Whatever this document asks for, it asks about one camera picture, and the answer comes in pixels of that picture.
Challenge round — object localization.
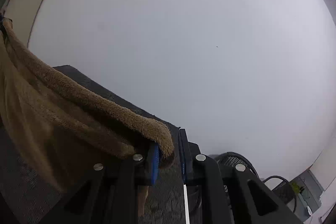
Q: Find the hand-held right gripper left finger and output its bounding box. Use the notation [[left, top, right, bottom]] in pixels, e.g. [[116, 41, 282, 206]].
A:
[[39, 144, 160, 224]]

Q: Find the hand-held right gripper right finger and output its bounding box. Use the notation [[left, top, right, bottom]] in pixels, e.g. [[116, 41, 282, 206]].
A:
[[178, 128, 302, 224]]

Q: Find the brown fleece garment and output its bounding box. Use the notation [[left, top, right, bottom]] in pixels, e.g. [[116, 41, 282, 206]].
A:
[[0, 18, 175, 216]]

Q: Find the black patterned tablecloth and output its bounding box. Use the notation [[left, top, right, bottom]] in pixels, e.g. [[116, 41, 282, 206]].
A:
[[0, 65, 189, 224]]

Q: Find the black mesh office chair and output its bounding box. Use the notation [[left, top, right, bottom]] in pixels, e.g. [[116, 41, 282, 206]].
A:
[[214, 152, 298, 214]]

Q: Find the grey electrical box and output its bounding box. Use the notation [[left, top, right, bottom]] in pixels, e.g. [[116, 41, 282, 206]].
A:
[[289, 169, 326, 222]]

